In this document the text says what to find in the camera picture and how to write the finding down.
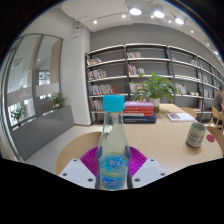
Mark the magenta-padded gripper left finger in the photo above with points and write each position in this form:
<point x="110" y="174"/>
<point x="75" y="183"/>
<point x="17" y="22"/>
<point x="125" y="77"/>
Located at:
<point x="78" y="171"/>

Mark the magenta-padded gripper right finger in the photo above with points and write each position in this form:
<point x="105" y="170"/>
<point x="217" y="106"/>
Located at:
<point x="148" y="171"/>

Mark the clear bottle with blue cap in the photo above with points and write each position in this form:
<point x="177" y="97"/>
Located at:
<point x="113" y="143"/>

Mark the thick navy blue book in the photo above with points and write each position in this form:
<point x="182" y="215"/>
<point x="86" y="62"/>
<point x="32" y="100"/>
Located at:
<point x="140" y="120"/>

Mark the long grey planter box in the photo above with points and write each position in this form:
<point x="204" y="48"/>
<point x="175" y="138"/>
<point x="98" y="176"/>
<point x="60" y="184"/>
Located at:
<point x="43" y="131"/>

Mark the grey-green patterned mug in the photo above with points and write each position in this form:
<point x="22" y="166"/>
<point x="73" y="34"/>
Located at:
<point x="196" y="135"/>

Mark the white book with printed cover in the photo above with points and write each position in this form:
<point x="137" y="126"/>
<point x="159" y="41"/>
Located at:
<point x="180" y="116"/>

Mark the pink-covered red book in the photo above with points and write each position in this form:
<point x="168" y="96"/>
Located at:
<point x="139" y="105"/>

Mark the flat round red coaster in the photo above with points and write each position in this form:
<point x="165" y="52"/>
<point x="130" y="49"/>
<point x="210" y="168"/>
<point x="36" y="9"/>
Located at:
<point x="210" y="138"/>

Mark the green plant in planter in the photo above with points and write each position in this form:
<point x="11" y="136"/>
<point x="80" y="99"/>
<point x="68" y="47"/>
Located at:
<point x="17" y="114"/>
<point x="58" y="100"/>

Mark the green potted plant white pot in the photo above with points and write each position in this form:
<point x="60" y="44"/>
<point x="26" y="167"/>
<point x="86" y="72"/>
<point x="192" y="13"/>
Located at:
<point x="155" y="86"/>

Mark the slatted wooden chair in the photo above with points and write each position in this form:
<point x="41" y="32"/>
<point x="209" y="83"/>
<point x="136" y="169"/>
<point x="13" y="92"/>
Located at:
<point x="216" y="116"/>

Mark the person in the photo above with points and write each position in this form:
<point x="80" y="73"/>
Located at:
<point x="218" y="100"/>

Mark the dark metal bookshelf unit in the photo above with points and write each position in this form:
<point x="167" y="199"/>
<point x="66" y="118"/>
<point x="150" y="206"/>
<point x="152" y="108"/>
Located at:
<point x="113" y="70"/>

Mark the ceiling lights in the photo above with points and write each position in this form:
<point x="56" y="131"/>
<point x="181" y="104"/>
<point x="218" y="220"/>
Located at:
<point x="158" y="14"/>

